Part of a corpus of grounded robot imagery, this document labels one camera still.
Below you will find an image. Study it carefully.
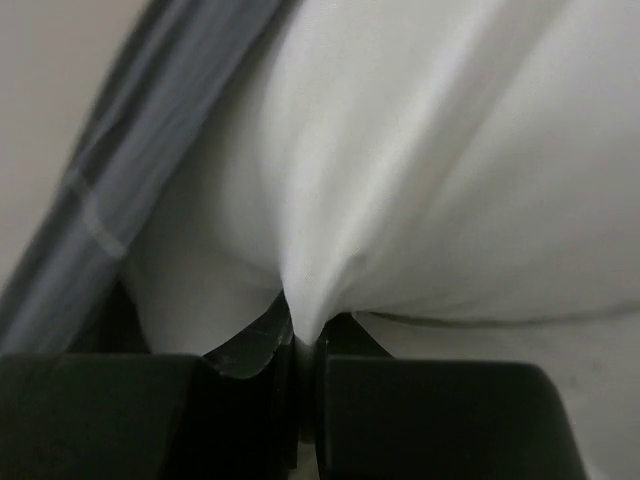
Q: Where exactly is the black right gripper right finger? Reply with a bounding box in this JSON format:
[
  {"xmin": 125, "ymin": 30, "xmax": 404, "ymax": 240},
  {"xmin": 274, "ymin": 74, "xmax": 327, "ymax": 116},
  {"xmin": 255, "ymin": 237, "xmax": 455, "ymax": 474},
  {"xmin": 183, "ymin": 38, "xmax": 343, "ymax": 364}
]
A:
[{"xmin": 315, "ymin": 314, "xmax": 587, "ymax": 480}]

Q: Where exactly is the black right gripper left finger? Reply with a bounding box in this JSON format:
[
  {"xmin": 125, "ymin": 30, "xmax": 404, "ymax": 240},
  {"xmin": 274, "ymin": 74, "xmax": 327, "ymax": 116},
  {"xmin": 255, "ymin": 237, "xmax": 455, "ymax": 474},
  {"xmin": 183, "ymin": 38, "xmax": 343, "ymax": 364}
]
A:
[{"xmin": 1, "ymin": 297, "xmax": 295, "ymax": 479}]

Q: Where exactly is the dark grey checked pillowcase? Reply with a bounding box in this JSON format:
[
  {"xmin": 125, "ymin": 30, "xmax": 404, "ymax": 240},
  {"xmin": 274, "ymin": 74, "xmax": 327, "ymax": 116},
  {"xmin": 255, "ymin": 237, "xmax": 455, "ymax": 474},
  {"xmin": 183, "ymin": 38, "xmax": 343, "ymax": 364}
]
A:
[{"xmin": 1, "ymin": 0, "xmax": 283, "ymax": 353}]

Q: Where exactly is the white pillow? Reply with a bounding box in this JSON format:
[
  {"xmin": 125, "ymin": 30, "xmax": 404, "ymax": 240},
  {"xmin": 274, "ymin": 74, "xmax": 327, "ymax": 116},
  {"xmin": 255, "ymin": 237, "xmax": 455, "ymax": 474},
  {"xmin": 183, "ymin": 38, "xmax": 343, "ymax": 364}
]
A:
[{"xmin": 126, "ymin": 1, "xmax": 639, "ymax": 353}]

